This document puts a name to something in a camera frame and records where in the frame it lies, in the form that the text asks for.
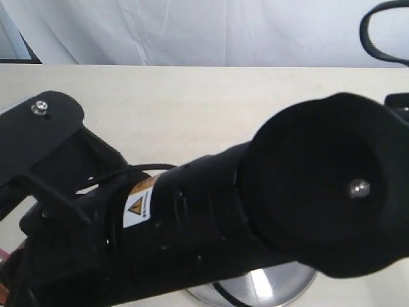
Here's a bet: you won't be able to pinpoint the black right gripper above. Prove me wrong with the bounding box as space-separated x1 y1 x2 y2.
0 127 135 307

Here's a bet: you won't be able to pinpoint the pink thin straw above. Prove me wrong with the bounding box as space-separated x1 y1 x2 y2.
0 249 10 261

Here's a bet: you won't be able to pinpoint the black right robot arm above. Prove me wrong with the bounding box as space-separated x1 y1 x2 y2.
1 91 408 306

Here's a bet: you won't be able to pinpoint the white fabric backdrop curtain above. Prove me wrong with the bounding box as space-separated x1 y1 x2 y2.
0 0 409 69

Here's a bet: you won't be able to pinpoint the round stainless steel plate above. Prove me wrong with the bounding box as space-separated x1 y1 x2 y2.
187 262 318 306

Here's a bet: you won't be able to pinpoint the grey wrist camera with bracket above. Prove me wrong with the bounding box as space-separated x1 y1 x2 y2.
0 90 86 189

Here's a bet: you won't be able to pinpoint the dark frame behind table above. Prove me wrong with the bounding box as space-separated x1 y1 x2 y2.
1 32 42 65

